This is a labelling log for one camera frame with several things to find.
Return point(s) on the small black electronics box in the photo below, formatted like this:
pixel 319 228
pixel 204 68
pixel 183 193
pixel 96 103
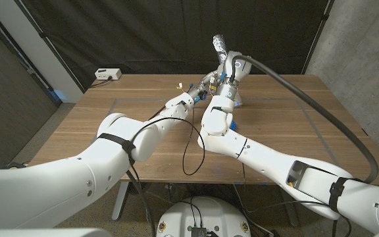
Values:
pixel 198 232

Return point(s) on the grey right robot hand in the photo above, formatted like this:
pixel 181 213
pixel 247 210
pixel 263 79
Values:
pixel 240 69

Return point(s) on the grey table leg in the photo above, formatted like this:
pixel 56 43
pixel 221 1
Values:
pixel 293 215

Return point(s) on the white robot torso base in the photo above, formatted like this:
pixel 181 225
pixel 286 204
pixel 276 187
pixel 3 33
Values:
pixel 209 214

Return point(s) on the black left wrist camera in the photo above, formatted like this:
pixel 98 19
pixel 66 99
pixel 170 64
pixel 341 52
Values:
pixel 202 95

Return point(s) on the black curtain backdrop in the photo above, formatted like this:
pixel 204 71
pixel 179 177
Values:
pixel 143 33

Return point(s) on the white table leg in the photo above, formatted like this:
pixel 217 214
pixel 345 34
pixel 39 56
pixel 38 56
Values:
pixel 120 204

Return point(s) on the white power box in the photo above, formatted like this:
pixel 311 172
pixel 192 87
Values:
pixel 108 73

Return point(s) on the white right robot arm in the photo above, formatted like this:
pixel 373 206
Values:
pixel 275 161

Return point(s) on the black backdrop frame pole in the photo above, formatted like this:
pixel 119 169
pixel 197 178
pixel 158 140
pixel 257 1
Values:
pixel 319 33
pixel 44 38

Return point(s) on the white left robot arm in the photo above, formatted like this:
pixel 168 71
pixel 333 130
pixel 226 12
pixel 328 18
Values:
pixel 44 191

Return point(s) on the aluminum foil roll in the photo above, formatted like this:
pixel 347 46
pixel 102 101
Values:
pixel 220 46

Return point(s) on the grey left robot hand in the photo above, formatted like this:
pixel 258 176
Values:
pixel 202 86

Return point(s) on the yellow black foot pedal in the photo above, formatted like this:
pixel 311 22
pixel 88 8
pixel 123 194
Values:
pixel 12 165

